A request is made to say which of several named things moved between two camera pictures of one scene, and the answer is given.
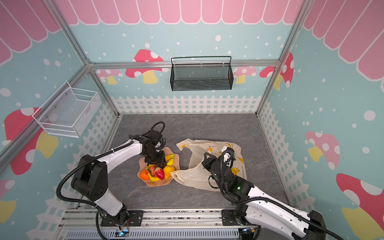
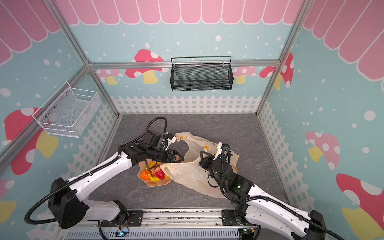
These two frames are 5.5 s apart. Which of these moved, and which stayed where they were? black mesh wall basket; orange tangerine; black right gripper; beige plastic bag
Moved: beige plastic bag
Stayed: black mesh wall basket; black right gripper; orange tangerine
